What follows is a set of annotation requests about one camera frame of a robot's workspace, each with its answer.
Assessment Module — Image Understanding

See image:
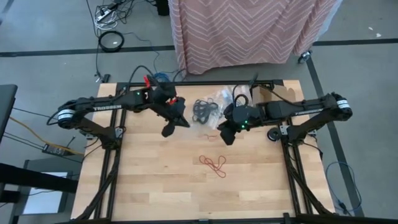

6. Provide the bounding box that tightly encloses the grey cabinet with white top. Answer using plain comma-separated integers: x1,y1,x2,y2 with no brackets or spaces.
12,157,75,224

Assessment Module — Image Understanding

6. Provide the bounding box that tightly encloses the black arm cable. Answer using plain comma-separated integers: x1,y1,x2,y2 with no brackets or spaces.
231,83,300,109
126,64,187,95

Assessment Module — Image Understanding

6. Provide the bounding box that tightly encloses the black floor cable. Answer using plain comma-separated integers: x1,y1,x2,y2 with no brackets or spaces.
12,107,60,121

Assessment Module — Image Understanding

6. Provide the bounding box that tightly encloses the blue floor cable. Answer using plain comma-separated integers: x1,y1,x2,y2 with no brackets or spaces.
325,161,364,215

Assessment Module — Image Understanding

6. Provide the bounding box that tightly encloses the black tape roll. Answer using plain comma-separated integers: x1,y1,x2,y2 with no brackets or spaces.
267,126,282,142

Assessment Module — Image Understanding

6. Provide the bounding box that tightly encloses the black fin-shaped bracket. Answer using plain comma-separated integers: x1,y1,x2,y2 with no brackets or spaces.
248,73,259,90

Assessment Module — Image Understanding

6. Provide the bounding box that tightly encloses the blue cable bundle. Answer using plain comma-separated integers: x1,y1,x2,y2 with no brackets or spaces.
154,72,171,83

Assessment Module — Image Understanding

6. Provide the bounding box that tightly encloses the pink chevron curtain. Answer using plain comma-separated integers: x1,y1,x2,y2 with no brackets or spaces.
167,0,343,75

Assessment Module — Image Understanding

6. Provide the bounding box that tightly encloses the white coiled cable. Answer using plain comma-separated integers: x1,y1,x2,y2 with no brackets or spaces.
94,17,119,31

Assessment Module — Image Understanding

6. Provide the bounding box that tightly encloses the white power strip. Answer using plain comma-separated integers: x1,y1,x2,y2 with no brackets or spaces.
95,8,113,22

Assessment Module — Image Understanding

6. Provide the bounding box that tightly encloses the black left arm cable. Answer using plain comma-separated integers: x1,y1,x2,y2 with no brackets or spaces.
126,64,187,95

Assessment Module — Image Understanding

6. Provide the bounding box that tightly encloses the black coiled cable ring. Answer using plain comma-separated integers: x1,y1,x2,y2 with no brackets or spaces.
98,30,126,53

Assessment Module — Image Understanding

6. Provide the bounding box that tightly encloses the black equipment box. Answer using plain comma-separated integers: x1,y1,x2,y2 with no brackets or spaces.
155,0,170,17

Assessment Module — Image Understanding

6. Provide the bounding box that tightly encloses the black power adapter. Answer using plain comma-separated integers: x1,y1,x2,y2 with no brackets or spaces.
42,142,68,157

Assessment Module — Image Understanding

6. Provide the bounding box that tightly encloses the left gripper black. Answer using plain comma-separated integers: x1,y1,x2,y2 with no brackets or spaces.
152,82,191,138

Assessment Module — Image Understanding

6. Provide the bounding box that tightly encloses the wide black rubber bands bunch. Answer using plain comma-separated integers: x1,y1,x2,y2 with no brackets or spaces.
192,98,220,126

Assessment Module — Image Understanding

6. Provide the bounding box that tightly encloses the red rubber bands bunch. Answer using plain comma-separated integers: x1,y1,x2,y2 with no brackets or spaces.
198,133,227,179

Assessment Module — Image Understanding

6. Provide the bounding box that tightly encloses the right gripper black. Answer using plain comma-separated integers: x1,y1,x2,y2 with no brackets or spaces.
216,104,266,146

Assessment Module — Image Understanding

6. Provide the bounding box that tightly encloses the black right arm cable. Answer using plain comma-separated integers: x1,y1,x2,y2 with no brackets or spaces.
231,83,300,109

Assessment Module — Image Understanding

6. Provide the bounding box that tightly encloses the yellow floor cable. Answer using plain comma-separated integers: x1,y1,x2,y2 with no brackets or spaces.
8,116,85,156

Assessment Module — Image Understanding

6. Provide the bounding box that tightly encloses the black desk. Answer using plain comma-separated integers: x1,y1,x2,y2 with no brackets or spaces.
0,83,19,144

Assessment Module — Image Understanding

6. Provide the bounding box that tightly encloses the brown cardboard box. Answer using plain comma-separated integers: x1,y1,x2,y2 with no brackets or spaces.
251,83,300,104

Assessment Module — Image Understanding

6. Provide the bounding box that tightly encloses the black floor cables bundle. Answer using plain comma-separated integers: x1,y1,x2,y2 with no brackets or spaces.
85,0,156,41

